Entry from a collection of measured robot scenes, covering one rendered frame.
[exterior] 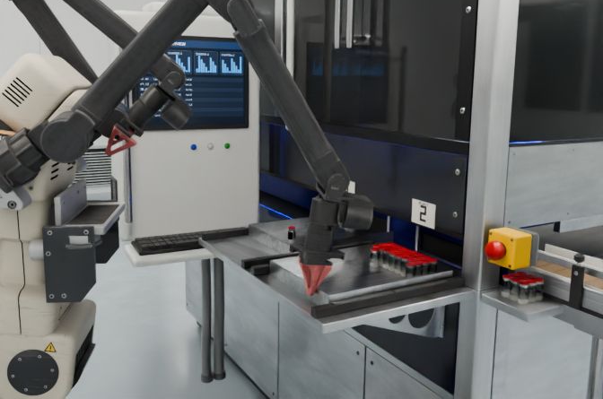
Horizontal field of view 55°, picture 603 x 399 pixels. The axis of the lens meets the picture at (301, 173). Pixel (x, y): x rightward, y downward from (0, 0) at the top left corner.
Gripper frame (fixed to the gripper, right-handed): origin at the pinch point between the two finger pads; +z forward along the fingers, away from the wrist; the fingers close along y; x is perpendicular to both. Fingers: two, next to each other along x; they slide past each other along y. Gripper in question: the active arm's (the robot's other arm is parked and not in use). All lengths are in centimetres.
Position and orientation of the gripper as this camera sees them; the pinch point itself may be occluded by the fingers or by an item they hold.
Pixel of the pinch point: (310, 290)
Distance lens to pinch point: 124.9
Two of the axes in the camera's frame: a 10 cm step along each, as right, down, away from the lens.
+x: -5.0, -1.5, 8.5
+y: 8.5, 1.1, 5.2
